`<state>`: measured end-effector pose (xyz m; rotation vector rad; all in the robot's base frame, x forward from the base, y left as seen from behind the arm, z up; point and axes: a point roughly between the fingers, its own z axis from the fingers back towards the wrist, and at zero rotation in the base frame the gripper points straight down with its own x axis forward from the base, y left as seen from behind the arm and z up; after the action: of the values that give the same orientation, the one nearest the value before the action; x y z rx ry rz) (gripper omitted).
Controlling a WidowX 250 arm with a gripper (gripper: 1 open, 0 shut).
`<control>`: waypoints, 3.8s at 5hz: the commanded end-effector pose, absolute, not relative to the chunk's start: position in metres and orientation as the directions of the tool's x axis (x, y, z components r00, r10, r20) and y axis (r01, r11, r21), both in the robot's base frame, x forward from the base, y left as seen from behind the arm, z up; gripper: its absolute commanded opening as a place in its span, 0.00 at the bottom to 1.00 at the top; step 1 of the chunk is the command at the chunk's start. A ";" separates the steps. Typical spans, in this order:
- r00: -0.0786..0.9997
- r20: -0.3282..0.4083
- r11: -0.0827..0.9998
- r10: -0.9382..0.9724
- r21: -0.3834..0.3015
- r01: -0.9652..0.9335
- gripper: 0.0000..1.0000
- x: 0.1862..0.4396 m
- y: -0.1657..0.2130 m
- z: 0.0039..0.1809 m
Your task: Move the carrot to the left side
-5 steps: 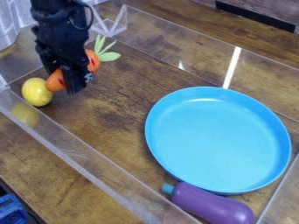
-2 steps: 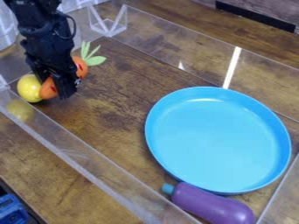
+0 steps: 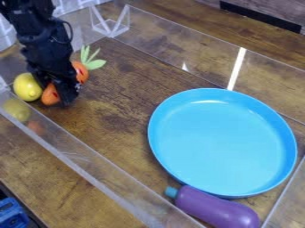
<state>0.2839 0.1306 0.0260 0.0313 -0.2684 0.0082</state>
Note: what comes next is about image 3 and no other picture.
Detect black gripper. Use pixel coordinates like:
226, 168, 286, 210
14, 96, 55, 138
16, 18, 81, 106

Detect orange toy carrot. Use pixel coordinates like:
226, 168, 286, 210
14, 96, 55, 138
40, 45, 105, 106

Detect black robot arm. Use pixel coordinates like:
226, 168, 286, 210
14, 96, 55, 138
0, 0, 81, 106

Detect yellow toy lemon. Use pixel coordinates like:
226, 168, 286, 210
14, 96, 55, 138
13, 73, 43, 102

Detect blue round plate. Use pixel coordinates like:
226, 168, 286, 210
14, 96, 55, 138
147, 88, 298, 198

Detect blue plastic object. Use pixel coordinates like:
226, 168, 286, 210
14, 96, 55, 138
0, 198, 29, 228

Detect purple toy eggplant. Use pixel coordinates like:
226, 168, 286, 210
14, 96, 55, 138
164, 185, 259, 228

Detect clear acrylic corner bracket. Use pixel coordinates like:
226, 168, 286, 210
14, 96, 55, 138
89, 5, 130, 38

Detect clear acrylic enclosure walls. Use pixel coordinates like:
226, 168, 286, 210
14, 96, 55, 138
0, 0, 305, 228

